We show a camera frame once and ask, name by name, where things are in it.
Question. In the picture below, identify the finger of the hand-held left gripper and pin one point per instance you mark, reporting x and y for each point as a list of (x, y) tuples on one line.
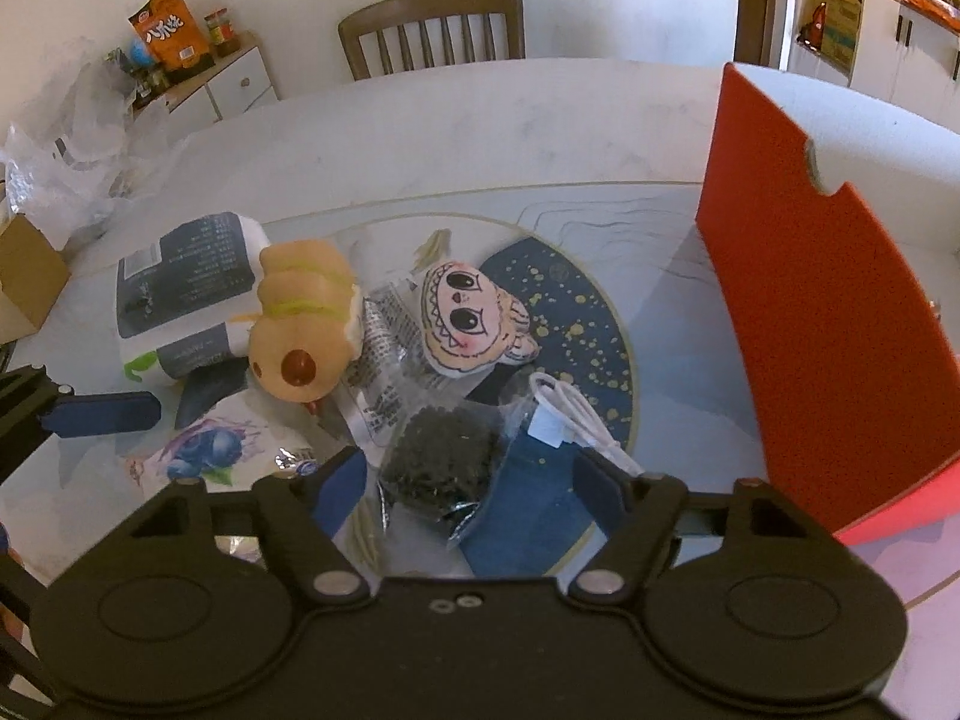
[(19, 576), (97, 414)]

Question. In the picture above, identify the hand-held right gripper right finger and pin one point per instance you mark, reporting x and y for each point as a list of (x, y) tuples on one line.
[(600, 495)]

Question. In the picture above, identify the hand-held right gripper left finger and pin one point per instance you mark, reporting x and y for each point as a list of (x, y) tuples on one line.
[(341, 484)]

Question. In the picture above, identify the black bead packet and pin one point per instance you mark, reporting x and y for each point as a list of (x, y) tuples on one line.
[(442, 457)]

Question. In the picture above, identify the silver foil packet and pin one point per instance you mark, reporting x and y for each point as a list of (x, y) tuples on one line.
[(382, 360)]

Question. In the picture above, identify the red storage box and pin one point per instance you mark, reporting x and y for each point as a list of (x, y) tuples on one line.
[(810, 300)]

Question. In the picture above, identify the white marble desktop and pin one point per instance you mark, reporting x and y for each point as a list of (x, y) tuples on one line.
[(450, 142)]

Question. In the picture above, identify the blueberry print packet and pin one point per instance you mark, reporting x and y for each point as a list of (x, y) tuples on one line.
[(210, 444)]

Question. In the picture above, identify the brown cardboard box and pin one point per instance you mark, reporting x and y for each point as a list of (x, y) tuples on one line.
[(26, 281)]

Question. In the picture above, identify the tan caterpillar plush toy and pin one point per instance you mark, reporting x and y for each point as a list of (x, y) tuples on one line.
[(307, 315)]

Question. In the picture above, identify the white and grey pouch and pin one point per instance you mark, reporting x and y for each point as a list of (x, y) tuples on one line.
[(187, 262)]

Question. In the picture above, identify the cartoon face plush pillow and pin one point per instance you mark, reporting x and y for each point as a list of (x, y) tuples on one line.
[(469, 315)]

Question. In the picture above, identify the crumpled clear plastic bag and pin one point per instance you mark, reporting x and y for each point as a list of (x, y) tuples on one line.
[(67, 157)]

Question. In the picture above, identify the white sideboard cabinet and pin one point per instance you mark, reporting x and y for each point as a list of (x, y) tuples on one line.
[(240, 82)]

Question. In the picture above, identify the blue plastic object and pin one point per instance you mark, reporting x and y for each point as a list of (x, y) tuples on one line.
[(140, 52)]

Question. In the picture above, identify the orange snack bag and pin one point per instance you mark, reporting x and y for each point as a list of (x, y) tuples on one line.
[(172, 30)]

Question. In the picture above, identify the glass sauce jar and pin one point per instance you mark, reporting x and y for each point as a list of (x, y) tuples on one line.
[(220, 30)]

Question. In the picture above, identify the wooden chair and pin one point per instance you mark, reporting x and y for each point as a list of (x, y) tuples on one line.
[(431, 4)]

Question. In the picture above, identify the printed cardboard carton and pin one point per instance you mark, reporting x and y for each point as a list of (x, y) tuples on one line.
[(844, 30)]

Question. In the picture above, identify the brown wooden door frame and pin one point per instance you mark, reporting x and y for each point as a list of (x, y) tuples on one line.
[(757, 0)]

